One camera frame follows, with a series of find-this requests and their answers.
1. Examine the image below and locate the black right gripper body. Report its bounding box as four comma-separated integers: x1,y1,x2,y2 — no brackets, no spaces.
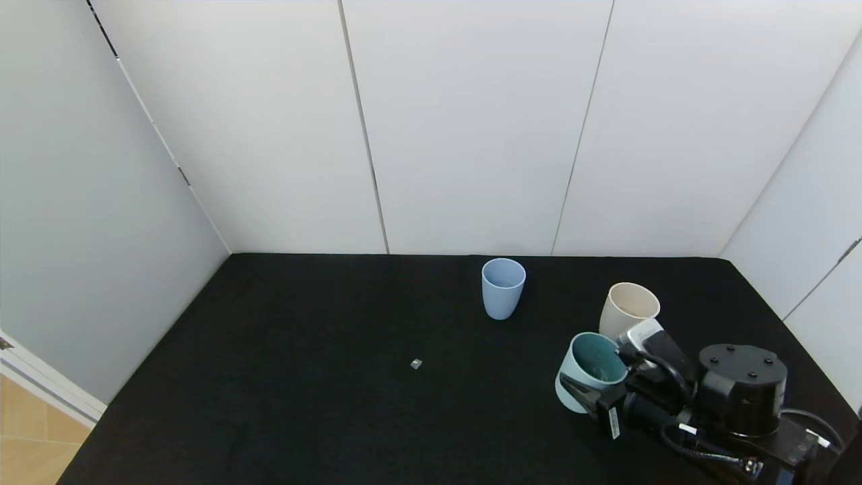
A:
596,379,680,441

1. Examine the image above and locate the mint green plastic cup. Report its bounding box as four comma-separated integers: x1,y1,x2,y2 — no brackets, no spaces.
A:
555,332,628,414

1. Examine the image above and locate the beige plastic cup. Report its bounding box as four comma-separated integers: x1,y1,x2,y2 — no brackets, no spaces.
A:
599,282,661,341

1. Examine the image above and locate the light blue plastic cup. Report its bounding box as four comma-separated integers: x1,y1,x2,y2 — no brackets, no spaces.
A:
482,258,527,321

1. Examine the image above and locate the black tablecloth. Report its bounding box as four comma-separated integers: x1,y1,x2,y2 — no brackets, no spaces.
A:
57,253,862,485

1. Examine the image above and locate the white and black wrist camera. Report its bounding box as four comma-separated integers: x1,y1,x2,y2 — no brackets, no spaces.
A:
618,319,696,390

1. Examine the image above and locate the black camera cable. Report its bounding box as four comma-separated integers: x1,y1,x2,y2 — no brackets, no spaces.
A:
636,352,694,408

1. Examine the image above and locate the black braided cable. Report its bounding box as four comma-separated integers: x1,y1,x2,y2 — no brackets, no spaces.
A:
660,423,765,476

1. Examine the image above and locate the black cable with white tags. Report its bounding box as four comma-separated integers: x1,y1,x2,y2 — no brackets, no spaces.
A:
781,408,846,453

